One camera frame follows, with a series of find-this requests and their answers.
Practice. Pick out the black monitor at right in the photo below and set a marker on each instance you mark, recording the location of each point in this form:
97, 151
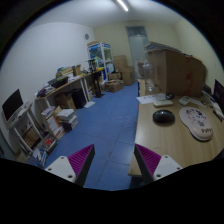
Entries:
218, 92

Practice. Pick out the white oval mouse pad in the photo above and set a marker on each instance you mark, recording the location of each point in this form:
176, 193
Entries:
197, 123

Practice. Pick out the ceiling fluorescent light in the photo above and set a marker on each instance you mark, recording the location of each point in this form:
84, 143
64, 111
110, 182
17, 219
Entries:
122, 4

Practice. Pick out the white paper sheet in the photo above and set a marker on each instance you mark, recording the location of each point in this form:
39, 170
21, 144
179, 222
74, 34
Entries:
151, 98

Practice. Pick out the grey door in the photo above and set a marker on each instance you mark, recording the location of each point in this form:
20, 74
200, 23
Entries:
137, 37

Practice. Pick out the stacked cardboard boxes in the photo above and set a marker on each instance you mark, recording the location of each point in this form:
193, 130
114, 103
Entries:
121, 65

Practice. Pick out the stack of books on floor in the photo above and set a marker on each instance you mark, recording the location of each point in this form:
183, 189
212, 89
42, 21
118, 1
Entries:
67, 119

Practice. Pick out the white flat box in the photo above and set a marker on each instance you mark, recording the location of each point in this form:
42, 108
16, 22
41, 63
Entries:
162, 103

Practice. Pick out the large cardboard box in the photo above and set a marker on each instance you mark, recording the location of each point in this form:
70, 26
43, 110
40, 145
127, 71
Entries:
177, 73

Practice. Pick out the black monitor on shelf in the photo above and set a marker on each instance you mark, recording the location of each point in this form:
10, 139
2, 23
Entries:
12, 104

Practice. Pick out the white calculator remote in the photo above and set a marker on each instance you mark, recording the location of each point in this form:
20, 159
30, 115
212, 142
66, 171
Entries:
184, 100

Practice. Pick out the black bin under bench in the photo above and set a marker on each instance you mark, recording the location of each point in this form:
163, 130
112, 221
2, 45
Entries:
78, 98

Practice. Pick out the cardboard box on floor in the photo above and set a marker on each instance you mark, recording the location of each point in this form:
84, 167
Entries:
114, 86

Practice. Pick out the clear water jug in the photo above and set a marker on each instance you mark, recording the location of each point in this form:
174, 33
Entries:
149, 75

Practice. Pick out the long wooden workbench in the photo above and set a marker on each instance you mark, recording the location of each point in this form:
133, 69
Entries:
44, 101

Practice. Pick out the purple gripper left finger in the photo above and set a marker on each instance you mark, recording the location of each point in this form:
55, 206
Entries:
75, 167

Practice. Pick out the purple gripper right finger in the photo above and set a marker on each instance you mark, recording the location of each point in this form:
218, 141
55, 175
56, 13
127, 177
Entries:
153, 166

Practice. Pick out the black computer mouse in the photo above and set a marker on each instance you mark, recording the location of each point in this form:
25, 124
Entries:
163, 116

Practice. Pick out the blue white display cabinet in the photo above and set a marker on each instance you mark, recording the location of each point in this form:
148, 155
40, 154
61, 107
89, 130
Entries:
101, 52

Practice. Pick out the white metal shelf rack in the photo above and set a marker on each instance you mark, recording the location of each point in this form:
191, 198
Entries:
25, 128

